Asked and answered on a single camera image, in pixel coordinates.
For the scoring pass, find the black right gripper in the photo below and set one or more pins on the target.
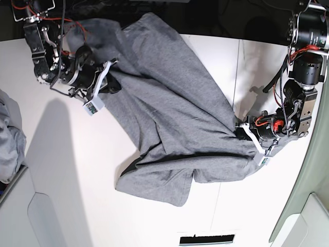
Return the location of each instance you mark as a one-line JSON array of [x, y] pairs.
[[83, 79]]

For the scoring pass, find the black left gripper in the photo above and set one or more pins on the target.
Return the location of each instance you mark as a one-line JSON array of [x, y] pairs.
[[263, 127]]

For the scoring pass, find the grey t-shirt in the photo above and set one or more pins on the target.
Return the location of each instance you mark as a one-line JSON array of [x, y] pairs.
[[170, 107]]

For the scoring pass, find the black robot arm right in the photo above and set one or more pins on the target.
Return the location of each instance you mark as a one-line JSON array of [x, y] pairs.
[[53, 64]]

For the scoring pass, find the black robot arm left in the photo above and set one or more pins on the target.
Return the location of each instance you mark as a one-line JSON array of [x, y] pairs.
[[297, 77]]

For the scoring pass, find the light grey cloth pile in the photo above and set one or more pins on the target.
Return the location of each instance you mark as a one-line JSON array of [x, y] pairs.
[[13, 139]]

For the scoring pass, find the white panel right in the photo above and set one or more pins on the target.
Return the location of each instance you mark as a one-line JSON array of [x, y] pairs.
[[310, 227]]

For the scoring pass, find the white panel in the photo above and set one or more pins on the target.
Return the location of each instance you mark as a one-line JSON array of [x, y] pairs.
[[310, 227], [28, 217]]

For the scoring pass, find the white panel left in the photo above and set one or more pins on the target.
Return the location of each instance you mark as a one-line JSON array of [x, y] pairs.
[[28, 217]]

